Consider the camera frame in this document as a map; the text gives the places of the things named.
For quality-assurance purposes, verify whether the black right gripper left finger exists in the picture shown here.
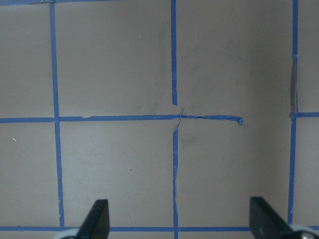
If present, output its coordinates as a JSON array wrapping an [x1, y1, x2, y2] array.
[[77, 199, 110, 239]]

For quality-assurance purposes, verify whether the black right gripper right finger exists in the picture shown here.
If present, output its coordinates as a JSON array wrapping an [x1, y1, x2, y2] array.
[[249, 197, 292, 239]]

